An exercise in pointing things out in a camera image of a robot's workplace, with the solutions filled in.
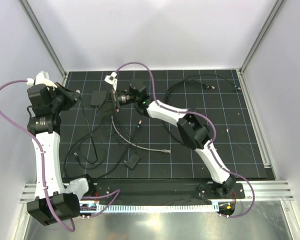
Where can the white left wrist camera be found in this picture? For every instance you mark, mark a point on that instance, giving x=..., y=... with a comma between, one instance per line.
x=41, y=78

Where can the small black adapter box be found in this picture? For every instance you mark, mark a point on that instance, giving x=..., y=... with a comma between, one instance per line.
x=132, y=161

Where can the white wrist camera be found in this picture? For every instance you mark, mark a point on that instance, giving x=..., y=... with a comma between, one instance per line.
x=41, y=78
x=111, y=78

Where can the black ethernet cable pulled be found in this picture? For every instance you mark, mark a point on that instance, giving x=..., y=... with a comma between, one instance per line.
x=183, y=82

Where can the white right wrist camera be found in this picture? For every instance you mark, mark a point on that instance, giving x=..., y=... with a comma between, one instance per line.
x=111, y=78

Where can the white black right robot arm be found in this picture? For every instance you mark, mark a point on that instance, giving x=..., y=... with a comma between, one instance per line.
x=195, y=130

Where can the left aluminium corner post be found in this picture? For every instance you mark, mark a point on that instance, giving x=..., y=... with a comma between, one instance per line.
x=25, y=5

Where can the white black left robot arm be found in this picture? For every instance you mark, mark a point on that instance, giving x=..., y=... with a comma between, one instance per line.
x=53, y=200

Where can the black network switch box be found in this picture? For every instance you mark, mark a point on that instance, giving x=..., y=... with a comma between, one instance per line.
x=98, y=97

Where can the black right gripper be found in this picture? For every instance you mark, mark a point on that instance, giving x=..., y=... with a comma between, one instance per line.
x=110, y=108

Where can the black grid mat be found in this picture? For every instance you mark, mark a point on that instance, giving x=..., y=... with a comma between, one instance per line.
x=98, y=146

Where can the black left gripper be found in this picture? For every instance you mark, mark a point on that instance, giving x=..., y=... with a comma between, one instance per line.
x=71, y=96

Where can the right aluminium corner post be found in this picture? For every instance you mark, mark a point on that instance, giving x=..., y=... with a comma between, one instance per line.
x=271, y=17

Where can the aluminium front frame rail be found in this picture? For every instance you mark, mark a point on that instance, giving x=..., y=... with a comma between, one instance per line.
x=261, y=190

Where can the aluminium corner post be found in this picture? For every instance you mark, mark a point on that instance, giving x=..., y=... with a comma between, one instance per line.
x=271, y=17
x=25, y=5

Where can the white slotted cable duct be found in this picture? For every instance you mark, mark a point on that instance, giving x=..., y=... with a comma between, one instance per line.
x=139, y=209

